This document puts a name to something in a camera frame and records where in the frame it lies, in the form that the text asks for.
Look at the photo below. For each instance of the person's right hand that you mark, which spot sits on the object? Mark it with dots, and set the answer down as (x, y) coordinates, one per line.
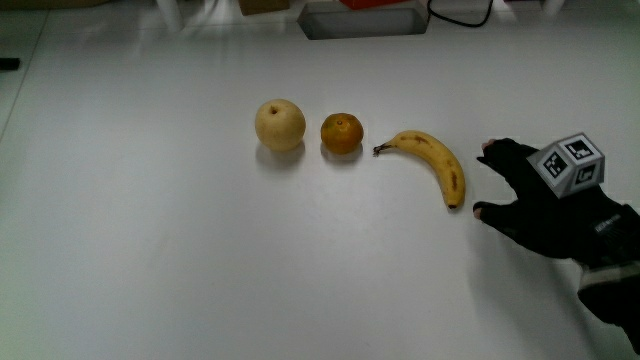
(545, 220)

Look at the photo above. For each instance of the yellow banana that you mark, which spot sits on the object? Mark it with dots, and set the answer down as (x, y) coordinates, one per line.
(436, 160)

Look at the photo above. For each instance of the person's right forearm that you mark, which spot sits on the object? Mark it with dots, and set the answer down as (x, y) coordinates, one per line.
(616, 295)

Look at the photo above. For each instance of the orange tangerine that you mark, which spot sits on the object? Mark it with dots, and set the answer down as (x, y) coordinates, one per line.
(342, 133)

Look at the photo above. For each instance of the grey rectangular tray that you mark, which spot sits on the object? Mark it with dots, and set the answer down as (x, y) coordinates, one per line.
(362, 21)

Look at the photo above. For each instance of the red object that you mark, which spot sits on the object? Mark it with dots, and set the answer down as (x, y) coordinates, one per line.
(367, 3)

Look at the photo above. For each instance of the pale yellow pear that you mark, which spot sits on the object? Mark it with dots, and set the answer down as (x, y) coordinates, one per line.
(280, 125)

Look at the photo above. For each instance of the brown cardboard box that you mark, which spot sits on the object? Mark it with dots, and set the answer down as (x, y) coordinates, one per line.
(262, 6)

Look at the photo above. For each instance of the small black object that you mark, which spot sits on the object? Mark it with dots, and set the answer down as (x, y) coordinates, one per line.
(9, 64)

